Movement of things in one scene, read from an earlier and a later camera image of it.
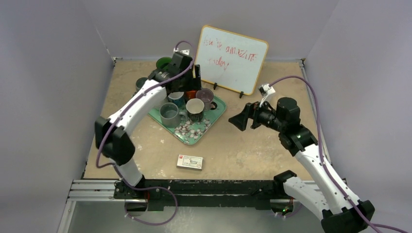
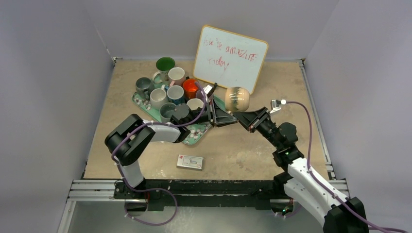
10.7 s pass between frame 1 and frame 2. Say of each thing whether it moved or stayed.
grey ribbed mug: stayed
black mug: stayed
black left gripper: moved
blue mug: stayed
